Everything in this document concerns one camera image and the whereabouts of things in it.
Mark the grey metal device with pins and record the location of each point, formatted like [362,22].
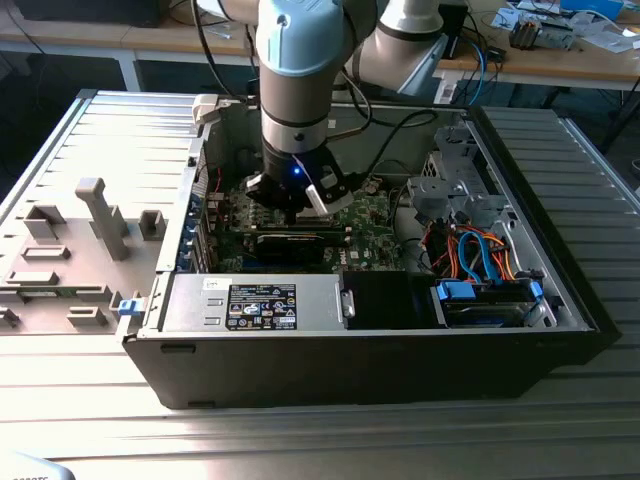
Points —
[555,36]

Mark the green RAM stick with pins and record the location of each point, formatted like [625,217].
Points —
[67,292]

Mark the black PC case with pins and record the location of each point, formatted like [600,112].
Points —
[300,370]

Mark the blue case latch clip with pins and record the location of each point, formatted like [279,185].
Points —
[131,307]

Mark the blue card retention latch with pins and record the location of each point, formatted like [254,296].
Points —
[189,240]

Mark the blue box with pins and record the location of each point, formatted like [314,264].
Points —
[595,7]

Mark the grey power supply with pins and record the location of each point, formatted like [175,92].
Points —
[190,305]

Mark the black graphics card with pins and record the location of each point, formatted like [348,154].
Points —
[290,248]

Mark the pale slanted panel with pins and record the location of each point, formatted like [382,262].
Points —
[430,70]

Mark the hard disk in blue carrier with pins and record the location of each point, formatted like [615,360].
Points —
[480,312]

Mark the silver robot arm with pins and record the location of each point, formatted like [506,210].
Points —
[295,75]

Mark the green motherboard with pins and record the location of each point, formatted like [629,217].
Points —
[370,235]

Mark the pale grey device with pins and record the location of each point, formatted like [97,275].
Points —
[30,470]

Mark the grey parts rack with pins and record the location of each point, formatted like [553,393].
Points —
[70,235]

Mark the wooden desk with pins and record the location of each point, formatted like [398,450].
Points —
[550,65]
[75,37]

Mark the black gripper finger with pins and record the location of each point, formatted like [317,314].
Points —
[260,192]

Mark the black heat sink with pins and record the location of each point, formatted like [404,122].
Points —
[524,34]

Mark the metal drive cage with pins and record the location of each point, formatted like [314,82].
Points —
[452,189]

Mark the black monitor stand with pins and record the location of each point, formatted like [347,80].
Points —
[457,30]

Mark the black plastic shroud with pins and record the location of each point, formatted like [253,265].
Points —
[380,300]

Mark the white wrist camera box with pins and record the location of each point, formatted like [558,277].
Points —
[325,200]

